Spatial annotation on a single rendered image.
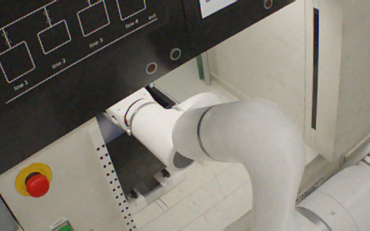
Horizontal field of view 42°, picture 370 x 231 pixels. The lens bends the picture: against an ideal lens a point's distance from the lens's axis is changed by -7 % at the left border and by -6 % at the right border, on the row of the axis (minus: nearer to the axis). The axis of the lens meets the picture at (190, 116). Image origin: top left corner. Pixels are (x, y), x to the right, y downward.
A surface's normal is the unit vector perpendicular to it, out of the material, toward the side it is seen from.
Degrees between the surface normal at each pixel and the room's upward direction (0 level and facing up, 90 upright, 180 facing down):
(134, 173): 90
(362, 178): 5
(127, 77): 90
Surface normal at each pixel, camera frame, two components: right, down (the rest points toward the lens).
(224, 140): -0.88, 0.22
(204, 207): -0.14, -0.72
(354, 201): 0.08, -0.50
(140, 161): 0.61, 0.47
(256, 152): -0.65, 0.09
